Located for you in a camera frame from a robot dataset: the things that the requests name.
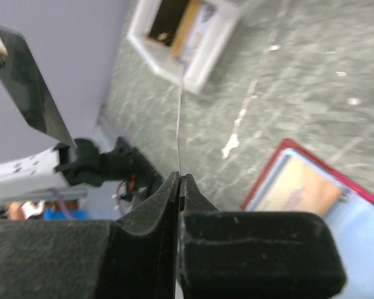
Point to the silver VIP diamond card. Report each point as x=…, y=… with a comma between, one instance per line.
x=180, y=125

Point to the white VIP portrait card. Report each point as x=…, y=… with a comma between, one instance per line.
x=200, y=27

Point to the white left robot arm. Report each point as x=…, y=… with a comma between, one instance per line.
x=71, y=162

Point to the yellow card in tray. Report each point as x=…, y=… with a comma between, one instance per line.
x=185, y=27

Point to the red card holder wallet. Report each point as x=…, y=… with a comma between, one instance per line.
x=350, y=218

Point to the black gold VIP card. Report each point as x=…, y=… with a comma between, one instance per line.
x=22, y=79

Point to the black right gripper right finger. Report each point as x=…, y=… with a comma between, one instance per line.
x=254, y=254

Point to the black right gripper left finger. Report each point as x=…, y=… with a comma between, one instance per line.
x=133, y=257

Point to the gold striped credit card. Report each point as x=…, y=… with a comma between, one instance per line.
x=299, y=187

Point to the white card tray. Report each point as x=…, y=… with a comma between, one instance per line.
x=153, y=29

